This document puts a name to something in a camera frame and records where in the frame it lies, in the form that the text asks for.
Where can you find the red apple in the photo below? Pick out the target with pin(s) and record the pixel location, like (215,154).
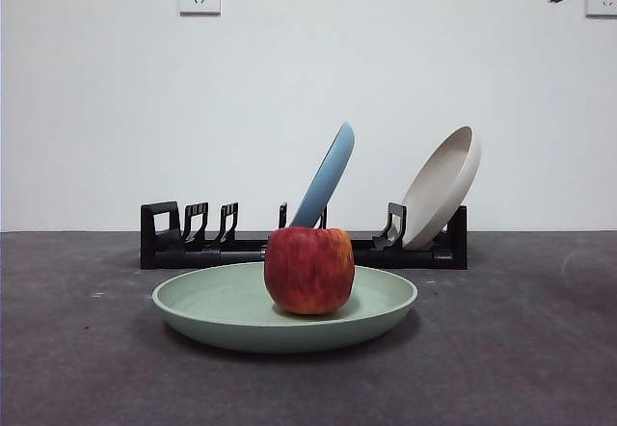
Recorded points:
(308,272)

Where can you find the green plate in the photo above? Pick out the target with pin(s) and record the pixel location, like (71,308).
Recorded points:
(217,320)

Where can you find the cream plate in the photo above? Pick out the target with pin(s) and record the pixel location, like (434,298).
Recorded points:
(438,194)

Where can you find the blue plate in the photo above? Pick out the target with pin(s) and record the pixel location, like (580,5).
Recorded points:
(328,175)

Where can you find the black plate rack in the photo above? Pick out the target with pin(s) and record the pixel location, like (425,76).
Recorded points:
(159,252)

